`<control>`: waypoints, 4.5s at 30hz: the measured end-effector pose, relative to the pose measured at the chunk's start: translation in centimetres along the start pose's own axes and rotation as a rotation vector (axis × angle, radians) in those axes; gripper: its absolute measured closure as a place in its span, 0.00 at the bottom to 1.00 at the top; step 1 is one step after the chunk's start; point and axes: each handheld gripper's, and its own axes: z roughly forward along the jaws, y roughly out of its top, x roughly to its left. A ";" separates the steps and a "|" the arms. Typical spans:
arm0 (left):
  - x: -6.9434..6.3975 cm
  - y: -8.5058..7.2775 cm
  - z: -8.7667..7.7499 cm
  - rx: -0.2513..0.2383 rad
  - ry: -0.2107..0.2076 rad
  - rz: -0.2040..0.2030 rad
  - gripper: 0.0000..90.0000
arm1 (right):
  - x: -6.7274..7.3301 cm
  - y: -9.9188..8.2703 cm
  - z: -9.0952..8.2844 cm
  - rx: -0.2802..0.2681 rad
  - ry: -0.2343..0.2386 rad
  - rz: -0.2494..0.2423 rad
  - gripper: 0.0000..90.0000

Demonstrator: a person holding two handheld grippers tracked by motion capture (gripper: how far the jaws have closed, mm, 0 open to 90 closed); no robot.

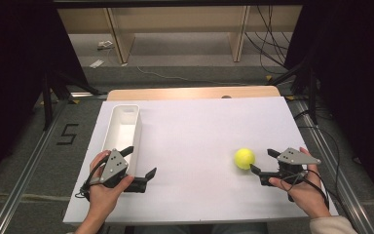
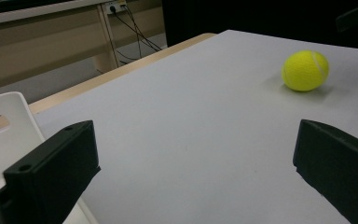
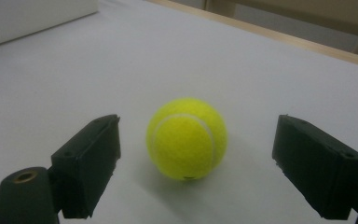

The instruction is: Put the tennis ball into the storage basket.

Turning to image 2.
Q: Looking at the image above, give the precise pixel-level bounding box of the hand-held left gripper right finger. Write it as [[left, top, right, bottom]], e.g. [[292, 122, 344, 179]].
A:
[[293, 119, 358, 224]]

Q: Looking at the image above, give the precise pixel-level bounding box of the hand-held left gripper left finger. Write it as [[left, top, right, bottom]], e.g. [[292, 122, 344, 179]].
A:
[[3, 120, 102, 224]]

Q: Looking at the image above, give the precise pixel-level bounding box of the white plastic bin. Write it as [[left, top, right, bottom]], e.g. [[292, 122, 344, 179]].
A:
[[0, 91, 101, 224]]

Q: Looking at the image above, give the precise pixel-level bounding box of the yellow tennis ball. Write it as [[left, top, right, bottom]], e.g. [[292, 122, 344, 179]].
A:
[[281, 49, 330, 92]]

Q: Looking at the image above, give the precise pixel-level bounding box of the beige wooden desk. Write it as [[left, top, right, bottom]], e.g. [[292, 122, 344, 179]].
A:
[[0, 0, 166, 94]]

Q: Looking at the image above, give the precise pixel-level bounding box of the white power strip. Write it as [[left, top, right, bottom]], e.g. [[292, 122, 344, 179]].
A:
[[104, 0, 128, 15]]

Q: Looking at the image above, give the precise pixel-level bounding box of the black cable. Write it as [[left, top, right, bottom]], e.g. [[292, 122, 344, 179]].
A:
[[122, 4, 144, 60], [109, 6, 163, 52]]

